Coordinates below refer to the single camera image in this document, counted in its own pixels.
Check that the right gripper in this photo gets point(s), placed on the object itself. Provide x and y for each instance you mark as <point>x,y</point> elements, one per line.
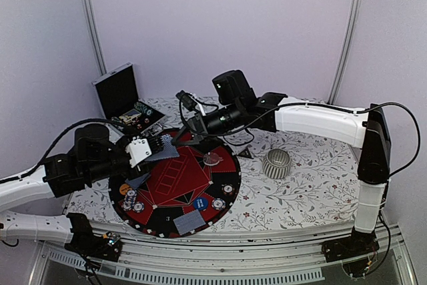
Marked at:
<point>197,124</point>

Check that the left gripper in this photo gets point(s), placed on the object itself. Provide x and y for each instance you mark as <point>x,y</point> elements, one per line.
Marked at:
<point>151,140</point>

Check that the blue playing card deck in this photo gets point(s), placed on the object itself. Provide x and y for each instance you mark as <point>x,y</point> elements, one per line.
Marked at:
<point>169,150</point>

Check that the spread blue chips pile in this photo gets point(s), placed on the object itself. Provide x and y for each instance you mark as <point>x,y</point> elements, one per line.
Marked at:
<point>129,200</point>

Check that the single blue white chip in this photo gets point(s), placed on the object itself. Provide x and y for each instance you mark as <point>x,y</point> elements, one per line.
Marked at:
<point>138,207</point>

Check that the blue white chip stack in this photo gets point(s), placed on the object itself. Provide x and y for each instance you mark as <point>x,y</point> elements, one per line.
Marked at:
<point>218,204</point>

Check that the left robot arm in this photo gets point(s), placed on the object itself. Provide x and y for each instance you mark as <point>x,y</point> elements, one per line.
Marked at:
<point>93,157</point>

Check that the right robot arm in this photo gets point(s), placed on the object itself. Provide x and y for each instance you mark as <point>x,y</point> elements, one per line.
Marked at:
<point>366,129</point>

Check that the clear acrylic dealer button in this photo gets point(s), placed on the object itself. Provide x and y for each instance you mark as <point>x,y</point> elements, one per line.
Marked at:
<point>212,159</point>

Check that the boxed card deck in case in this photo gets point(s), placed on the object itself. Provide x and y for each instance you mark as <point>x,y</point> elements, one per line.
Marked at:
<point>130,116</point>

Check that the chip row in case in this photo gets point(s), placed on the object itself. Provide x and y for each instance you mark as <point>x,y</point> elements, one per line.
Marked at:
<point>143,109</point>

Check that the round red black poker mat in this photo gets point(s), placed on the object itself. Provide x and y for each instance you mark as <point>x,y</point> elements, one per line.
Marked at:
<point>173,186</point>

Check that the orange big blind button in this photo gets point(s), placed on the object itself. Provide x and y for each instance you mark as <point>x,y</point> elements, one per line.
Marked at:
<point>124,188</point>

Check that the black triangular all-in button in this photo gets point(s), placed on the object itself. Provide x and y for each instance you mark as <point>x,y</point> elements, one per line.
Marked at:
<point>245,153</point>

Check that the blue small blind button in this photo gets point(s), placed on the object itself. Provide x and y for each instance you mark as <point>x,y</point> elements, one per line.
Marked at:
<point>200,203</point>

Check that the aluminium poker chip case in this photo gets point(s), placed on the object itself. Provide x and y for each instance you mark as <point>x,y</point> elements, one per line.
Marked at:
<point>117,93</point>

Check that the floral table cover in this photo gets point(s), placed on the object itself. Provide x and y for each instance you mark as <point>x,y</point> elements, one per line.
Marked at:
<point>320,189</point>

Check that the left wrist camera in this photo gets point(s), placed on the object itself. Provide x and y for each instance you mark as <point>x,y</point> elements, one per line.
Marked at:
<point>138,150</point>

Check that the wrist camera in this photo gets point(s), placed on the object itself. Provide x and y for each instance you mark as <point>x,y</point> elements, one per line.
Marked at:
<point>138,150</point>
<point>190,102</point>

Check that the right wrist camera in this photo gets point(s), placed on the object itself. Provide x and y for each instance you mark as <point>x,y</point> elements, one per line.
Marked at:
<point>190,102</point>

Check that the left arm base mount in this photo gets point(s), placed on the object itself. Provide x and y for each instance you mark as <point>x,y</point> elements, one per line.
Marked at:
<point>95,246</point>

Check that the aluminium front rail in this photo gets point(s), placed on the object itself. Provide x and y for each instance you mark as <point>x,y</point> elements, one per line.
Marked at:
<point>264,257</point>

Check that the left aluminium post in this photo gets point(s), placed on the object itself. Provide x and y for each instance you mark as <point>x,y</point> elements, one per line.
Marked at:
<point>93,36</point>

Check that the aluminium post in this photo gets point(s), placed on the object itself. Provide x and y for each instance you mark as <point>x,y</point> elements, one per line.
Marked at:
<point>345,51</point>
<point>93,36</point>

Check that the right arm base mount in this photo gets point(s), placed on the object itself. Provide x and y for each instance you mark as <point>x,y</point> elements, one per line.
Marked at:
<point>360,253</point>

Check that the right aluminium post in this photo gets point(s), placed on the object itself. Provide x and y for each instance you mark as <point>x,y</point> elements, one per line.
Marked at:
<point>345,51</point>

